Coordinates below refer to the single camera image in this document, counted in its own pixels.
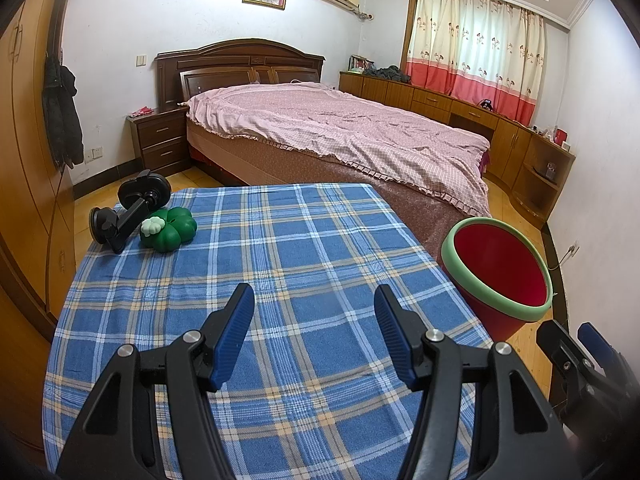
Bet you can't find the wooden wardrobe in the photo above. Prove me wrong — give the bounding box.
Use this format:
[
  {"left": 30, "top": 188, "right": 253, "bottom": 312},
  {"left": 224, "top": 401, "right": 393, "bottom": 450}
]
[{"left": 0, "top": 0, "right": 83, "bottom": 456}]

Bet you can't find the black floor cable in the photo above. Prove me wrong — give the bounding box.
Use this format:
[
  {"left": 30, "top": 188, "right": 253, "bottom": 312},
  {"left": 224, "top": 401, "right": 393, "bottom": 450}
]
[{"left": 547, "top": 247, "right": 576, "bottom": 271}]

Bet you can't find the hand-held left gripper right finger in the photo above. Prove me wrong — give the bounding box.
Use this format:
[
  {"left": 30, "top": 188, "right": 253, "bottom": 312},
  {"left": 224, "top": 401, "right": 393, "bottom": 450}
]
[{"left": 374, "top": 284, "right": 583, "bottom": 480}]

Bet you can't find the green clover-shaped toy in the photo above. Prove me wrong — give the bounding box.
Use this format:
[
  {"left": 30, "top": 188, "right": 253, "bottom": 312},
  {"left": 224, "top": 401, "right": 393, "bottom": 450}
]
[{"left": 139, "top": 206, "right": 199, "bottom": 253}]

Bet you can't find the dark wooden bed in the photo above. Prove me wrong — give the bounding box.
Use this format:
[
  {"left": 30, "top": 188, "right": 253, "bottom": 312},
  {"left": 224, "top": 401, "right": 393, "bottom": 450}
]
[{"left": 154, "top": 38, "right": 493, "bottom": 256}]

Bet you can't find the low wooden cabinet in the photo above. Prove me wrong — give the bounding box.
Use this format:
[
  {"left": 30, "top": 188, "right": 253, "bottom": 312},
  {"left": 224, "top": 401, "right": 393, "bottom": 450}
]
[{"left": 339, "top": 71, "right": 577, "bottom": 231}]

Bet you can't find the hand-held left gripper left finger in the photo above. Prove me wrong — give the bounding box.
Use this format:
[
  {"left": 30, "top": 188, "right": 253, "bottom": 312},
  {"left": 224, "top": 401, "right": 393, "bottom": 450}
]
[{"left": 55, "top": 282, "right": 256, "bottom": 480}]

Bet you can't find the pink checked blanket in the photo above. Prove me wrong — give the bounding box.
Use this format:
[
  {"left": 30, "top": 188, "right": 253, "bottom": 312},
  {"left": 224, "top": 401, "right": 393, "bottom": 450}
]
[{"left": 186, "top": 81, "right": 493, "bottom": 218}]

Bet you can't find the cream and red curtain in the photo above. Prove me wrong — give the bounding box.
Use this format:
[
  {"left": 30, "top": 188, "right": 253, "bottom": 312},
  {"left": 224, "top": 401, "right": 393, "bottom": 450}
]
[{"left": 402, "top": 0, "right": 547, "bottom": 126}]

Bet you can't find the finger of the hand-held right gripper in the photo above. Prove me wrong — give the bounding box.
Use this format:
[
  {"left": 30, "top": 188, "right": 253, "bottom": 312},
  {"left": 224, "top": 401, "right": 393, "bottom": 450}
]
[
  {"left": 536, "top": 319, "right": 601, "bottom": 401},
  {"left": 577, "top": 322, "right": 636, "bottom": 381}
]

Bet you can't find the blue plaid tablecloth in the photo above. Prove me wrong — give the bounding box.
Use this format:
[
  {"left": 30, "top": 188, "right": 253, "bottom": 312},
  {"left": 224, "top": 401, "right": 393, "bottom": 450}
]
[{"left": 42, "top": 182, "right": 558, "bottom": 480}]

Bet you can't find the red bin with green rim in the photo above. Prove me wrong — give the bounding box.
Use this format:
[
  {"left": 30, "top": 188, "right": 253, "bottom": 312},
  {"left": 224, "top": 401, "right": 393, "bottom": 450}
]
[{"left": 440, "top": 217, "right": 555, "bottom": 342}]

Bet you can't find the black suction phone mount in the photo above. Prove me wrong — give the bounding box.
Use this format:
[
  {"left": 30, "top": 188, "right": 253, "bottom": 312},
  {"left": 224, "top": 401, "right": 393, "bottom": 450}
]
[{"left": 89, "top": 170, "right": 172, "bottom": 254}]

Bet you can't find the black hanging jacket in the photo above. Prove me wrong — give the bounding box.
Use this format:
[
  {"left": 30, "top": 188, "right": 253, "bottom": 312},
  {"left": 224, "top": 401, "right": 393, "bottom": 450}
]
[{"left": 42, "top": 55, "right": 85, "bottom": 168}]

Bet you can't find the dark wooden nightstand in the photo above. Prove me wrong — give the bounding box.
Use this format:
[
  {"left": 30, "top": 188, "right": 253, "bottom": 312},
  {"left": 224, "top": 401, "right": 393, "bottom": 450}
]
[{"left": 126, "top": 106, "right": 192, "bottom": 177}]

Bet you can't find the dark pile of clothes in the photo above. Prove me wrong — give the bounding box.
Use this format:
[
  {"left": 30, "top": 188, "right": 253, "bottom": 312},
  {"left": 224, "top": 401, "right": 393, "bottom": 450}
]
[{"left": 362, "top": 65, "right": 412, "bottom": 83}]

